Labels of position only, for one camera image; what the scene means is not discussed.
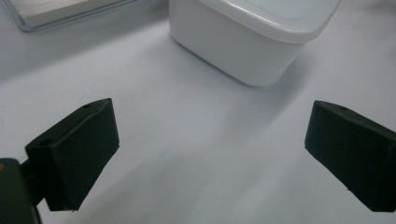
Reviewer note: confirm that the translucent white container lid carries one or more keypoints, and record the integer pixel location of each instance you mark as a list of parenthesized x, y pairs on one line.
[(280, 15)]

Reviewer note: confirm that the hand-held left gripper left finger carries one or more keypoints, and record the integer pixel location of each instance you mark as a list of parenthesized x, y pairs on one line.
[(77, 155)]

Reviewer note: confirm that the clear plastic tray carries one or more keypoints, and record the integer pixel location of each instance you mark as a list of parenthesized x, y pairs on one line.
[(59, 12)]

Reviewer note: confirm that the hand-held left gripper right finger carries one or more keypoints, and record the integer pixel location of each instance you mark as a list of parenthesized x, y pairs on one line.
[(355, 155)]

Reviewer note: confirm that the white plastic container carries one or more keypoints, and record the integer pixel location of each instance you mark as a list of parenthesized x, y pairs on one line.
[(230, 46)]

